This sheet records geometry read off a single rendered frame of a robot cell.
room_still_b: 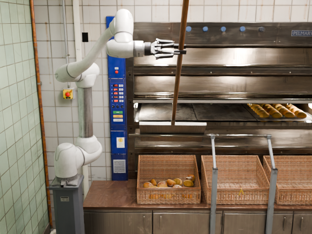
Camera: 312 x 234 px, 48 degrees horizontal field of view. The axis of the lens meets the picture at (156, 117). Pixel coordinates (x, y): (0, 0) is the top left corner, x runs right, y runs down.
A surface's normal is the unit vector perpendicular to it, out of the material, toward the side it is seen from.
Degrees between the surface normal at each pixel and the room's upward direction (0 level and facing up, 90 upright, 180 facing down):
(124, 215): 91
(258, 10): 90
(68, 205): 90
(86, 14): 90
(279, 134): 70
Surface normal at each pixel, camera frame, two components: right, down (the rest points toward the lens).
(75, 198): 0.71, 0.18
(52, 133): -0.01, 0.26
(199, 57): -0.01, -0.08
